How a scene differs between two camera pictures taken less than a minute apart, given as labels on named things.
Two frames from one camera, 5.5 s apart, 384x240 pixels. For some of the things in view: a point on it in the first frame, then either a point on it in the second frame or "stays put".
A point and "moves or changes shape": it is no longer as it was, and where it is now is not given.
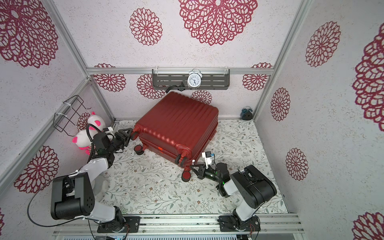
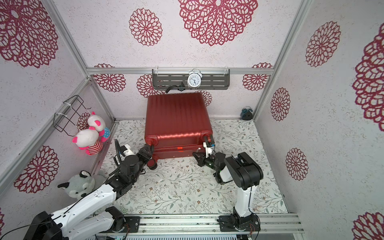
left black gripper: x=121 y=131 -> x=144 y=155
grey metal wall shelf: x=211 y=79 stays put
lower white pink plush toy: x=83 y=141 stays put
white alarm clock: x=194 y=78 stays put
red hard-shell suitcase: x=179 y=126 moves or changes shape
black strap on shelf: x=181 y=88 stays put
